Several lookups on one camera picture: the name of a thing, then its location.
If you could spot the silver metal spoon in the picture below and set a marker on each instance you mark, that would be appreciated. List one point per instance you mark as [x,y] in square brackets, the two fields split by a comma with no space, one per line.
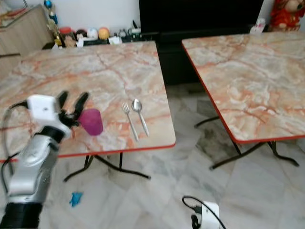
[142,119]

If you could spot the orange ball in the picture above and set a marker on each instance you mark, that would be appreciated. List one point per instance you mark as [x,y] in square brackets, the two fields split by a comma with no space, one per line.
[104,33]

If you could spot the purple plastic cup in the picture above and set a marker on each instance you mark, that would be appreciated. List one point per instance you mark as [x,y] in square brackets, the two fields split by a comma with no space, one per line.
[93,121]

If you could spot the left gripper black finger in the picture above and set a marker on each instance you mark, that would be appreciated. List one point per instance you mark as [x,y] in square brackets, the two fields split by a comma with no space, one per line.
[81,102]
[62,99]

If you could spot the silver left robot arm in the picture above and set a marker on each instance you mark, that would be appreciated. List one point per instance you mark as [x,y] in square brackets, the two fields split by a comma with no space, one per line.
[31,164]

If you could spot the red figurine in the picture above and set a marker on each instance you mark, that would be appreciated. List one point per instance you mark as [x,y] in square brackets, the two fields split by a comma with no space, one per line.
[286,15]

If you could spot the small white pink box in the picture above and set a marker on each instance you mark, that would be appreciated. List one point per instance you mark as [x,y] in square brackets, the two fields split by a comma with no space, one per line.
[259,26]

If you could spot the marble-pattern folding table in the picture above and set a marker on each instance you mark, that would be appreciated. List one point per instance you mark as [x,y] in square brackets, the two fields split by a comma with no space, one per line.
[114,71]
[252,81]

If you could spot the small gold trophy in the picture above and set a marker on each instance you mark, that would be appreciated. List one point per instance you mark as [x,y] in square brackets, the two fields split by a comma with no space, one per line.
[56,34]

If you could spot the black television stand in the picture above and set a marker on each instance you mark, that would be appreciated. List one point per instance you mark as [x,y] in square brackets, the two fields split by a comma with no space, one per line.
[171,61]

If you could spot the dark round ornament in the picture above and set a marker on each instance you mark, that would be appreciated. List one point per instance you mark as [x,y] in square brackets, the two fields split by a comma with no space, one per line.
[80,35]

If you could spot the silver metal fork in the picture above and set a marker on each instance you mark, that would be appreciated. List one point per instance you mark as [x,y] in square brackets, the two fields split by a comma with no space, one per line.
[130,121]

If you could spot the black television screen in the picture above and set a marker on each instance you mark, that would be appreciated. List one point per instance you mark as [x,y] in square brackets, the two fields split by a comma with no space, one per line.
[200,15]

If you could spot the small blue floor scrap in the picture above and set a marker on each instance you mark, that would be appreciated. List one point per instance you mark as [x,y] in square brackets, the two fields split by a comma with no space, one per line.
[76,199]

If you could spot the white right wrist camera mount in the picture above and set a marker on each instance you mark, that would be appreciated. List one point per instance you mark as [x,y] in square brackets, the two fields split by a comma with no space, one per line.
[211,217]

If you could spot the tall blue gold trophy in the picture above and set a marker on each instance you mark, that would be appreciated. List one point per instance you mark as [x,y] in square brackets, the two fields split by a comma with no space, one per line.
[49,9]

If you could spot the red-lidded jar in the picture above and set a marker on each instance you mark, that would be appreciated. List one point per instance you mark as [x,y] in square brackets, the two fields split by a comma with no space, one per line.
[66,36]

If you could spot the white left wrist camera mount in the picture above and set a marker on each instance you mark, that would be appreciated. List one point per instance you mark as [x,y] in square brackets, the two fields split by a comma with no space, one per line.
[42,109]

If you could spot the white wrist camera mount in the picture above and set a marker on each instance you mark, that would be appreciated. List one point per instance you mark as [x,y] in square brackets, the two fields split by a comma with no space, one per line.
[42,109]
[211,217]

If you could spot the light wooden cabinet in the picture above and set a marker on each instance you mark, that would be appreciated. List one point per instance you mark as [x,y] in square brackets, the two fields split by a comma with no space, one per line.
[24,36]

